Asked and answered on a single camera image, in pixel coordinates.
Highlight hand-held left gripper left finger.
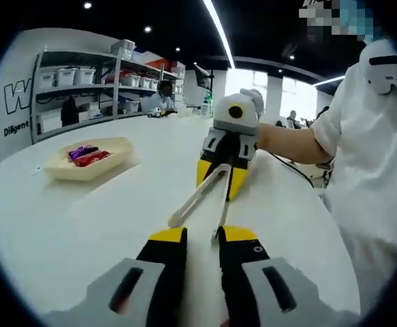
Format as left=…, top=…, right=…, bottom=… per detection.
left=46, top=226, right=188, bottom=327

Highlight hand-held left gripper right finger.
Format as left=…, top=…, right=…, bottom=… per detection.
left=217, top=224, right=362, bottom=327

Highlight cream food tongs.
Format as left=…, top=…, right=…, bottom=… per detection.
left=167, top=162, right=233, bottom=243

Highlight long red food packet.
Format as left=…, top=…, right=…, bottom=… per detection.
left=78, top=149, right=112, bottom=168

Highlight cream plastic container tray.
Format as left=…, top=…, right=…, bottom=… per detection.
left=43, top=136, right=134, bottom=181

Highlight large purple food packet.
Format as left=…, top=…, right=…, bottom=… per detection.
left=67, top=146, right=92, bottom=161

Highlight black monitor on pole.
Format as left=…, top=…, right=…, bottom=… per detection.
left=193, top=63, right=216, bottom=103

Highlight long ceiling light strip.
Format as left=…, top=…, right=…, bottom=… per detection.
left=202, top=0, right=236, bottom=69

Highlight grey metal storage shelf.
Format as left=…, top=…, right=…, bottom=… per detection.
left=29, top=47, right=185, bottom=146

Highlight group of ceiling spotlights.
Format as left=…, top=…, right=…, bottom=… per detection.
left=82, top=1, right=199, bottom=67

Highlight black bag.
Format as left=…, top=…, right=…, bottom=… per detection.
left=61, top=97, right=79, bottom=127

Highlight white chest device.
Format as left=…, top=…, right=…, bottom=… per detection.
left=358, top=39, right=397, bottom=100

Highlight white carton box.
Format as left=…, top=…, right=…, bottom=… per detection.
left=36, top=108, right=63, bottom=134

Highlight group of white storage bins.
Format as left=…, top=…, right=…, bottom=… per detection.
left=38, top=37, right=186, bottom=115

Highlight black cable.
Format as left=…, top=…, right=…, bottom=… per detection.
left=268, top=151, right=317, bottom=189

